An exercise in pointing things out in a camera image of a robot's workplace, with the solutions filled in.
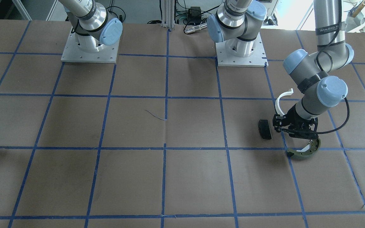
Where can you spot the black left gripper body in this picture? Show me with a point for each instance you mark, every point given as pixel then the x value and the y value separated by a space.
pixel 291 116

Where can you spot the black brake pad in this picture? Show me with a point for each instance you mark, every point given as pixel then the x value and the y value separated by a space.
pixel 264 129

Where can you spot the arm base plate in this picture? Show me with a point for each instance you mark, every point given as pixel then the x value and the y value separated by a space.
pixel 238 53
pixel 87 49

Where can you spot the aluminium frame post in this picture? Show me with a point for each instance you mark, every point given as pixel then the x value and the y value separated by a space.
pixel 168 14

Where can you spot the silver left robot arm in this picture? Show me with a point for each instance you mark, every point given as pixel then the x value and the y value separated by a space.
pixel 238 23

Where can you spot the green curved brake shoe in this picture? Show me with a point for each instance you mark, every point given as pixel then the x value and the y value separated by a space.
pixel 308 151

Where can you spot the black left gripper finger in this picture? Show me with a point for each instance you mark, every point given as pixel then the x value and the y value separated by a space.
pixel 302 134
pixel 278 127

